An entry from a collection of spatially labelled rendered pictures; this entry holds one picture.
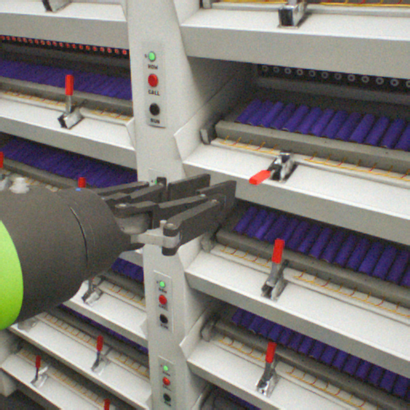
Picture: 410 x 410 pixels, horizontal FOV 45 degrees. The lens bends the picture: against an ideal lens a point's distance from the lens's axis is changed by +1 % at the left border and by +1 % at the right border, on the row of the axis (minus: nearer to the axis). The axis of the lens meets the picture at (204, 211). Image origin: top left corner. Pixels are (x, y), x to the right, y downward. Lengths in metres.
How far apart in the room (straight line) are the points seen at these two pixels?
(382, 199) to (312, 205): 0.09
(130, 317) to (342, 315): 0.48
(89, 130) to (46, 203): 0.57
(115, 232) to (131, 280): 0.70
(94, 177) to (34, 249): 0.76
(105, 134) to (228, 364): 0.47
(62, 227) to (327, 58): 0.39
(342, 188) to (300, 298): 0.20
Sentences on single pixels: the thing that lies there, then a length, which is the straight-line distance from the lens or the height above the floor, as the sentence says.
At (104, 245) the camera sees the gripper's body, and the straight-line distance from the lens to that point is 0.38.
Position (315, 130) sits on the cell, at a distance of 0.74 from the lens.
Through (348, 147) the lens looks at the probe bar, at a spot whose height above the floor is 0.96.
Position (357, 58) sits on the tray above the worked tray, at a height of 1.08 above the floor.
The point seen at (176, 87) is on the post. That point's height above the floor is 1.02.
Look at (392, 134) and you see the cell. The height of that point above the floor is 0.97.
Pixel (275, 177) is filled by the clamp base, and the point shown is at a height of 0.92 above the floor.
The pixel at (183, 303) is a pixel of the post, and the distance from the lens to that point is 0.89.
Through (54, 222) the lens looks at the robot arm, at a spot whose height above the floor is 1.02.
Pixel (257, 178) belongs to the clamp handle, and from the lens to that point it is 0.63.
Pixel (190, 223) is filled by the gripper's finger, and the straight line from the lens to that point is 0.43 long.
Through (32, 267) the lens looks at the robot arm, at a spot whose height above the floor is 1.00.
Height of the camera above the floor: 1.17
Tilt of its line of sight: 26 degrees down
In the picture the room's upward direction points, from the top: straight up
